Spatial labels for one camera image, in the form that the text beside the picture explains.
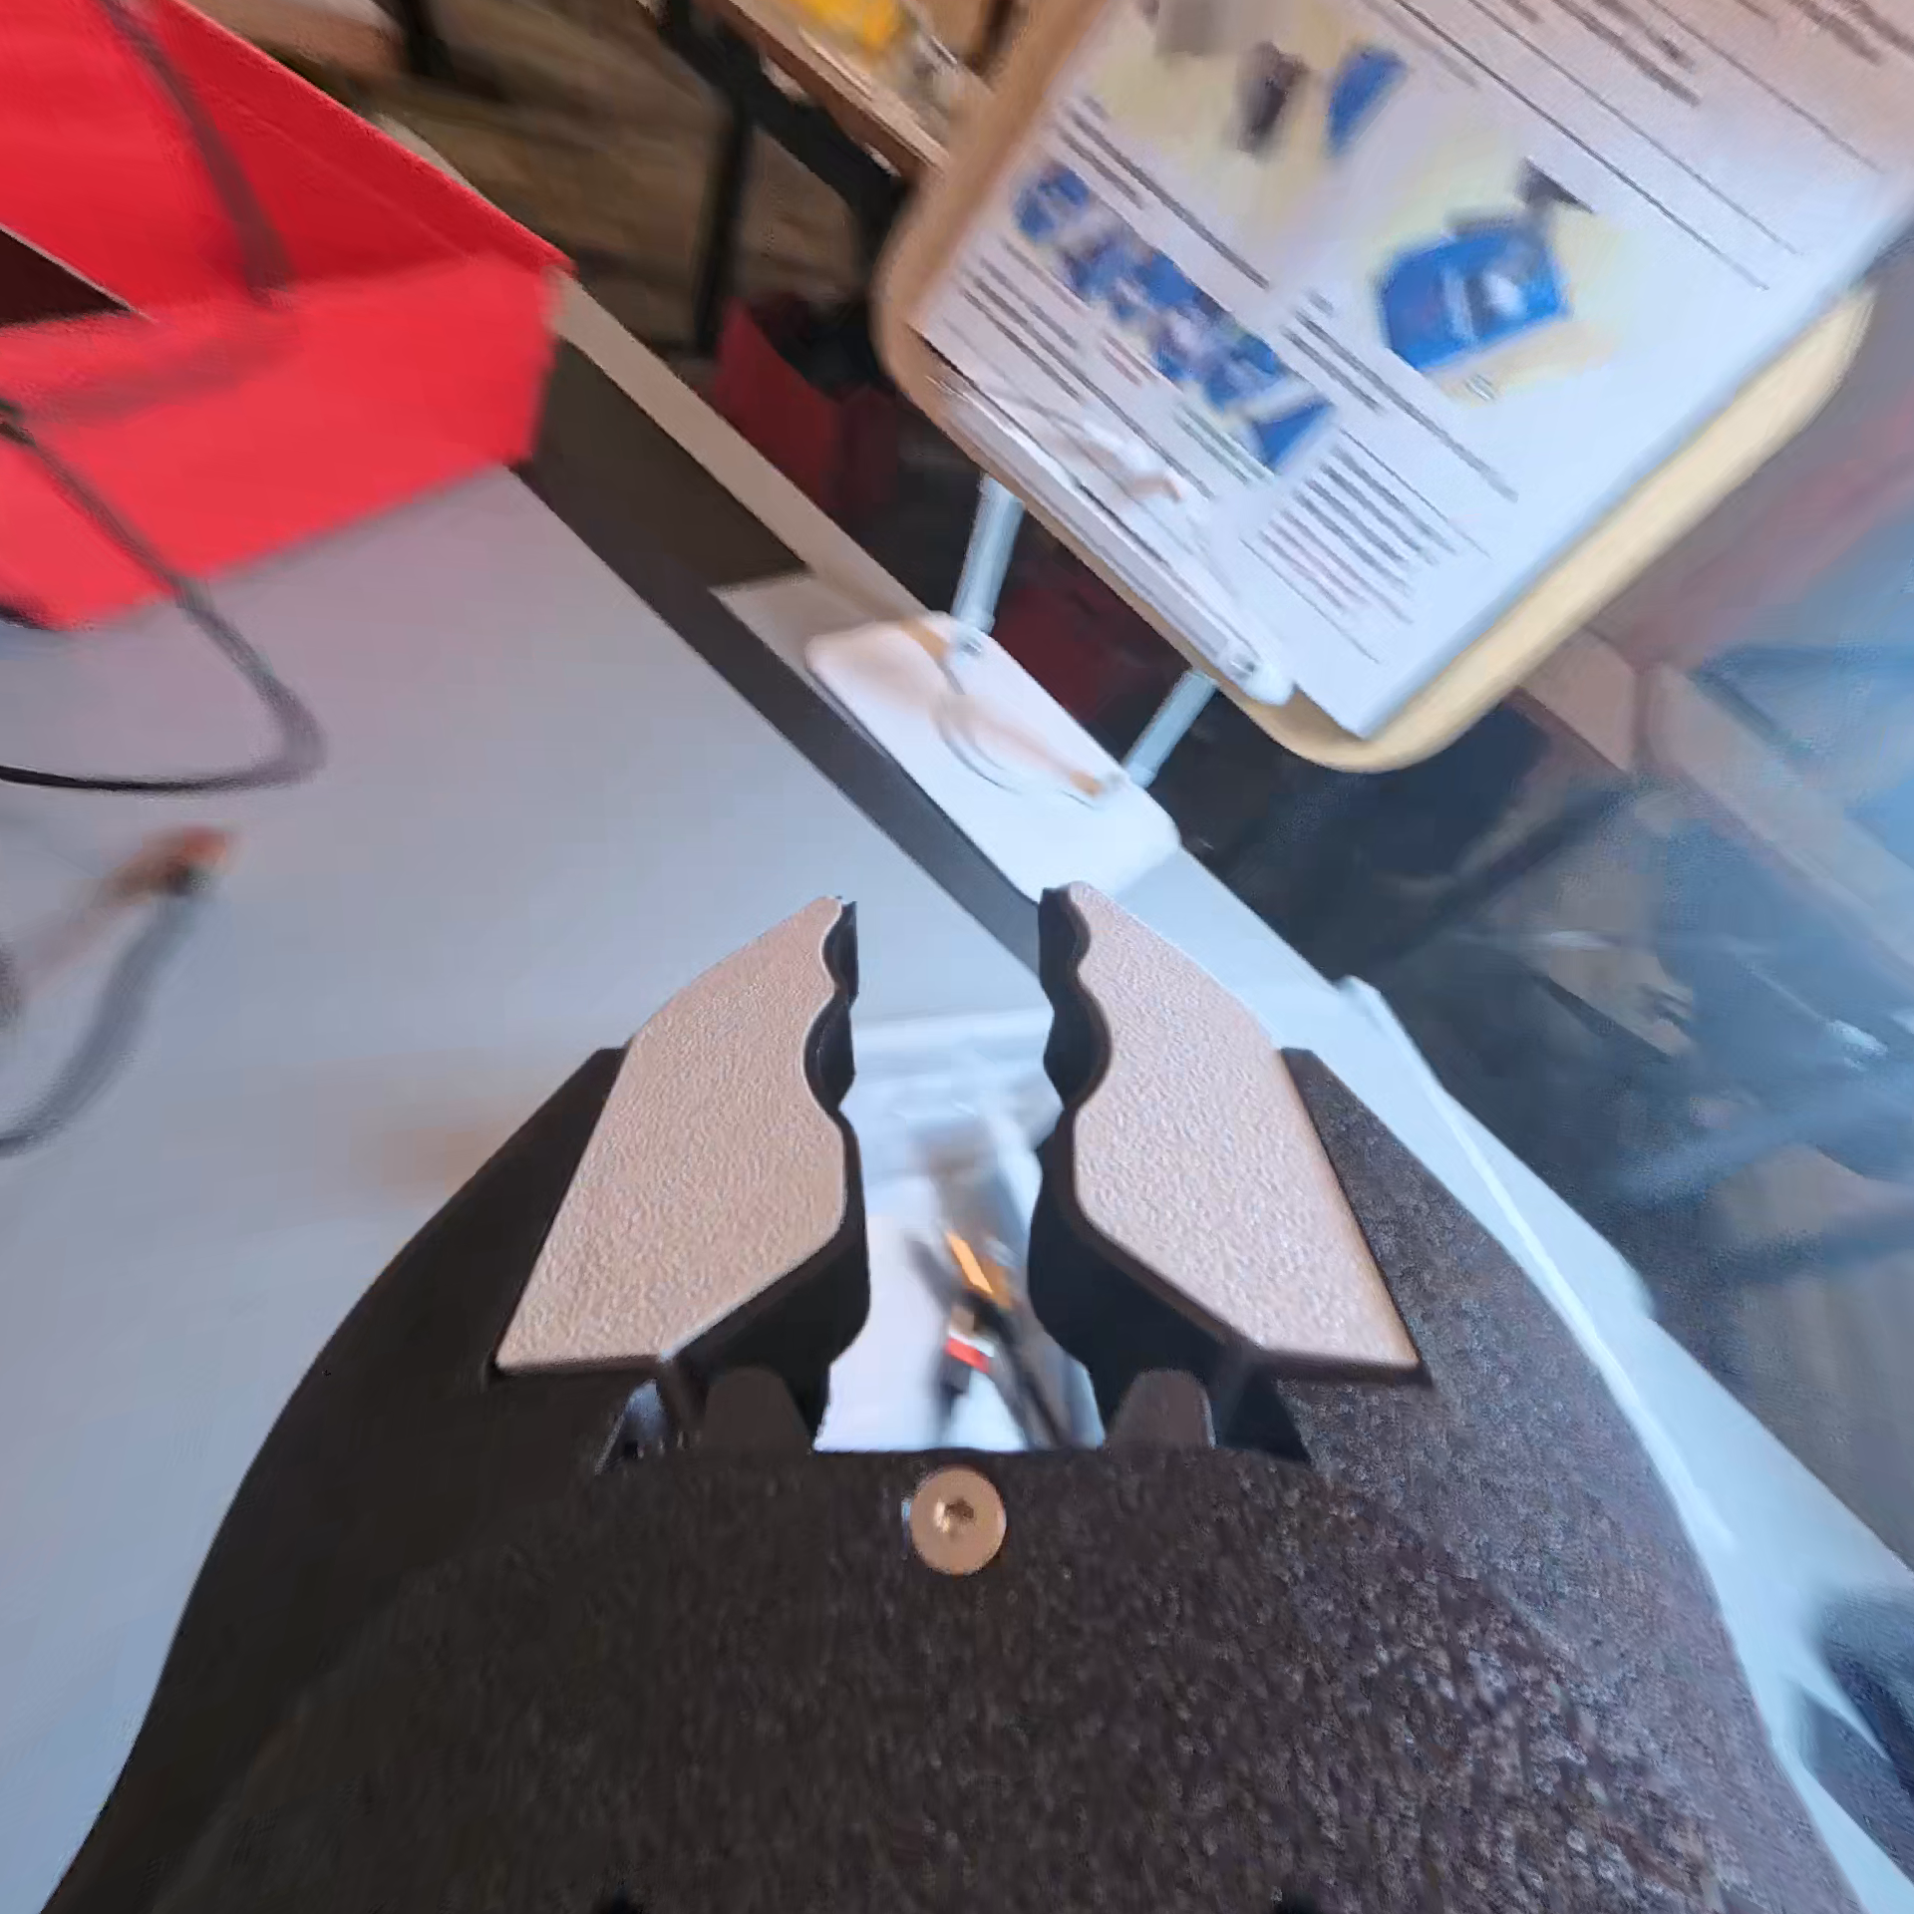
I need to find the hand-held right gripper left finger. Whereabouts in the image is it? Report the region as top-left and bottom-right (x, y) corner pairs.
(495, 895), (872, 1399)

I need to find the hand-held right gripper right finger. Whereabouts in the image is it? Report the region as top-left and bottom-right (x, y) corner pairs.
(1032, 883), (1419, 1399)

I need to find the clear plastic bin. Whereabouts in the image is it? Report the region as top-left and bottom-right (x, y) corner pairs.
(814, 974), (1914, 1841)

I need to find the black hub's attached cable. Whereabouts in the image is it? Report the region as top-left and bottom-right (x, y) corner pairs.
(0, 402), (328, 796)

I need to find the red plastic bin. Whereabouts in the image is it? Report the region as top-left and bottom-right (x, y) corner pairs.
(0, 0), (576, 632)

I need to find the instruction sheet on stand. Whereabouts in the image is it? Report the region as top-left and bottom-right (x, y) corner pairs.
(804, 0), (1914, 898)

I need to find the thin black cable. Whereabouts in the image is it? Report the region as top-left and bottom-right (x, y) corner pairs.
(106, 0), (293, 299)

